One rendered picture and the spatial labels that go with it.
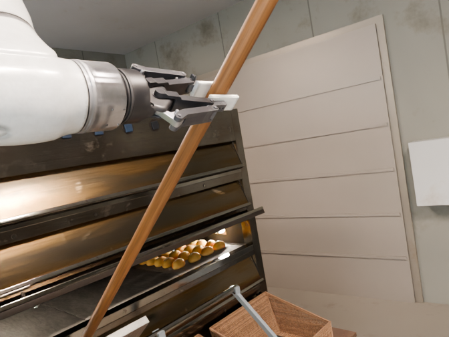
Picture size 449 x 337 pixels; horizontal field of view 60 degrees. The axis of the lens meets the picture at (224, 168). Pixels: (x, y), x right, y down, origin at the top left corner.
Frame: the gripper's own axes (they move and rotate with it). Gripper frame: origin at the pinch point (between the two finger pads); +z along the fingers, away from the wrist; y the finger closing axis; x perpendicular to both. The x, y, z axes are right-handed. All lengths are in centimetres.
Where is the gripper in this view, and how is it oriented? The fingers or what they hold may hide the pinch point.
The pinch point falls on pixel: (214, 95)
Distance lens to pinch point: 67.9
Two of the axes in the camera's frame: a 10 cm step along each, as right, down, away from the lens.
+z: 6.6, -1.4, 7.4
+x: 4.5, -7.1, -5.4
